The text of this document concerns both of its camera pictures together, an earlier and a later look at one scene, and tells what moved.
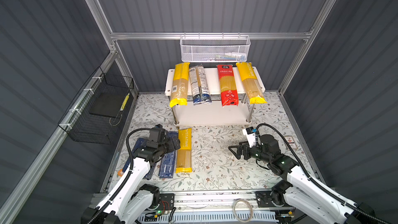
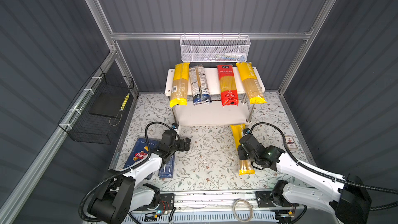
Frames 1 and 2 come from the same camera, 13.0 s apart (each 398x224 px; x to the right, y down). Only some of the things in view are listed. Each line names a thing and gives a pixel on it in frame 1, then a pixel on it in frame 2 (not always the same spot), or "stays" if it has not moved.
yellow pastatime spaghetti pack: [184, 153] → [244, 166]
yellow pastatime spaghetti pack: [252, 86] stays
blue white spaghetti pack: [200, 89] stays
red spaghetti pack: [228, 91] stays
